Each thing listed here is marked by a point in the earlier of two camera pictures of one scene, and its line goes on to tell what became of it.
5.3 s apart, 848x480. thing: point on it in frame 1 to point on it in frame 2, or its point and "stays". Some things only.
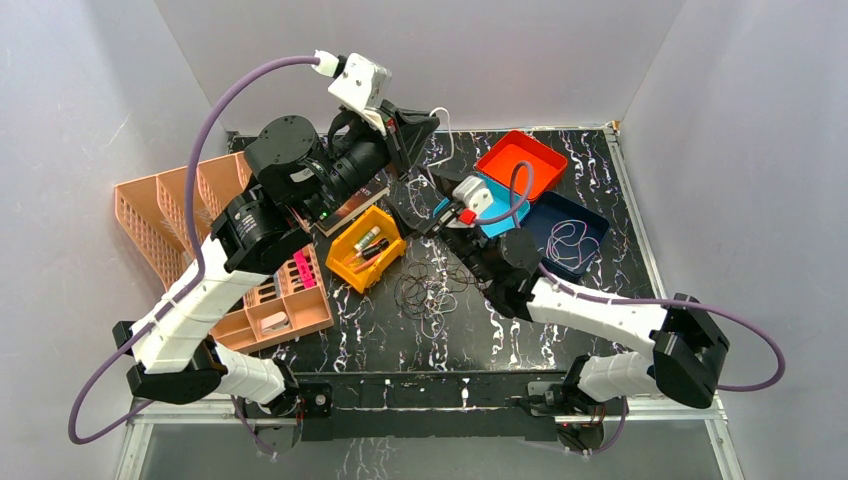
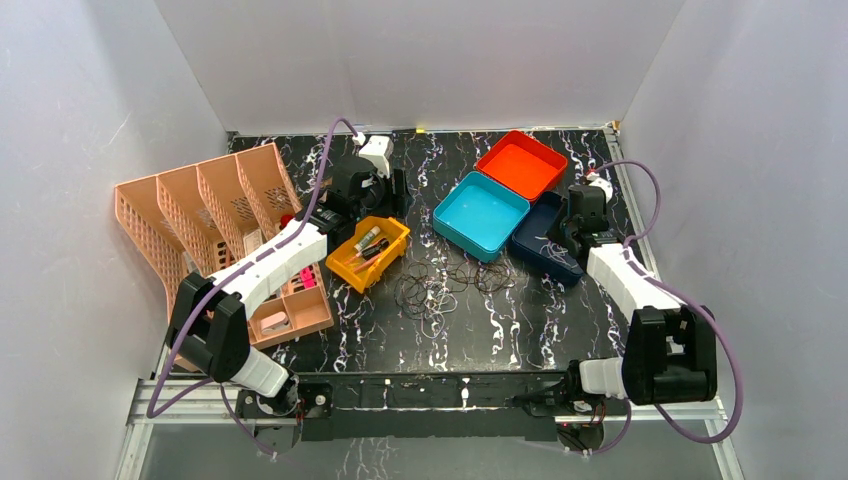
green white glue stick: [374, 232] stays
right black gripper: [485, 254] to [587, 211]
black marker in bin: [374, 249] stays
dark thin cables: [417, 291] stays
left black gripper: [396, 138] to [398, 192]
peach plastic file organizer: [154, 209] stays
